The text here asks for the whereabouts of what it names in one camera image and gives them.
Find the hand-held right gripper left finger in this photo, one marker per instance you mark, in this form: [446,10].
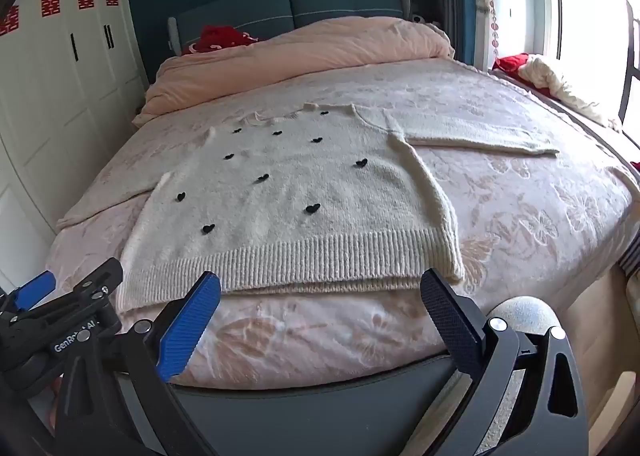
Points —
[191,331]

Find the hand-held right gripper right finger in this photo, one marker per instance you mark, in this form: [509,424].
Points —
[449,321]

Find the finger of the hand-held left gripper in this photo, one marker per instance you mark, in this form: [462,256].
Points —
[97,276]
[35,286]

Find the white sweater with black hearts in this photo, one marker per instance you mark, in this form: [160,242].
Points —
[280,206]

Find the bed with pink floral bedspread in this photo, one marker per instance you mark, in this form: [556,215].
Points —
[525,216]

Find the white wardrobe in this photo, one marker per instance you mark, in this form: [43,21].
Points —
[50,95]

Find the cream fluffy blanket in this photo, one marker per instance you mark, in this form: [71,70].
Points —
[565,85]

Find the red pillow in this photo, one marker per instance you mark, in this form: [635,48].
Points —
[215,38]

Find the red cloth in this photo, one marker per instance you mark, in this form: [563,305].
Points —
[512,63]

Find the pink duvet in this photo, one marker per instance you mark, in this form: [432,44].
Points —
[310,50]

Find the blue padded headboard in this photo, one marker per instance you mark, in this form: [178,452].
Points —
[345,3]

